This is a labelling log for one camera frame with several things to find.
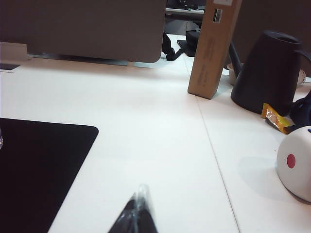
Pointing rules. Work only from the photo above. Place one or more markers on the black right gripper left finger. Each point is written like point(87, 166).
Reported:
point(126, 218)

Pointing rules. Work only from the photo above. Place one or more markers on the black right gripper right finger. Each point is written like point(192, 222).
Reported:
point(145, 218)

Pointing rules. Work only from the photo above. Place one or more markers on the clear plastic bottle red label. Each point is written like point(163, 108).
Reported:
point(1, 140)

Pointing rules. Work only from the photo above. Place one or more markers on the black mouse pad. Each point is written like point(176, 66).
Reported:
point(36, 170)

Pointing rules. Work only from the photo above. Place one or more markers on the white round object red dot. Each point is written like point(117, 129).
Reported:
point(298, 174)

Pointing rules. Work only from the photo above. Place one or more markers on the orange snack packet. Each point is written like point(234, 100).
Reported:
point(274, 117)

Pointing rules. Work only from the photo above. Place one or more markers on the small white cup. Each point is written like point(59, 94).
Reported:
point(232, 76)

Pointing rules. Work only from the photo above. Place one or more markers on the tall brown cardboard box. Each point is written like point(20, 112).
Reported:
point(209, 60)

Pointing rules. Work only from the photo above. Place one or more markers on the grey metal pole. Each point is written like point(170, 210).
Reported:
point(234, 55)

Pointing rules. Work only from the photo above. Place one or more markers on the black kettle jug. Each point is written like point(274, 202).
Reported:
point(264, 72)

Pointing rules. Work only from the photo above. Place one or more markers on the dark headphones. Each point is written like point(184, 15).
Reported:
point(302, 109)

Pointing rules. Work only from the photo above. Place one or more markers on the grey-brown desk divider panel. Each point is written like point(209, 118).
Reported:
point(279, 14)
point(85, 26)

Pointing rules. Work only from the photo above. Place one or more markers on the small white adapter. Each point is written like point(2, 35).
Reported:
point(301, 76)

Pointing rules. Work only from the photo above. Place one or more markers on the white background desk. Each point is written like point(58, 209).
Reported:
point(182, 10)

